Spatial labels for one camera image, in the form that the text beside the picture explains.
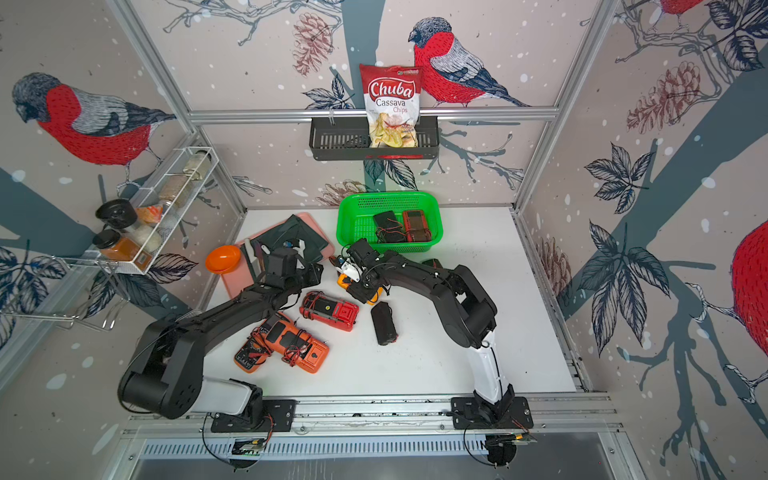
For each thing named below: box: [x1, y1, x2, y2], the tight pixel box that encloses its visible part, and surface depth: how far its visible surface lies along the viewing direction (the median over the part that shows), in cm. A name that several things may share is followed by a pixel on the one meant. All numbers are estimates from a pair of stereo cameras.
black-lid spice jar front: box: [92, 229, 142, 262], surface depth 61 cm
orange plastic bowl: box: [205, 245, 241, 274], surface depth 103 cm
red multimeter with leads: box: [299, 291, 360, 332], surface depth 89 cm
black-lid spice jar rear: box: [95, 199, 138, 232], surface depth 63 cm
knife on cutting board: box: [244, 238, 264, 283], surface depth 106 cm
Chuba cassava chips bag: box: [359, 64, 423, 148], surface depth 85 cm
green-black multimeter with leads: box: [373, 210, 407, 243], surface depth 110 cm
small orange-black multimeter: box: [234, 331, 271, 374], surface depth 82 cm
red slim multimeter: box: [402, 210, 432, 243], surface depth 112 cm
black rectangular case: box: [370, 301, 398, 345], surface depth 88 cm
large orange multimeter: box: [258, 312, 330, 374], surface depth 82 cm
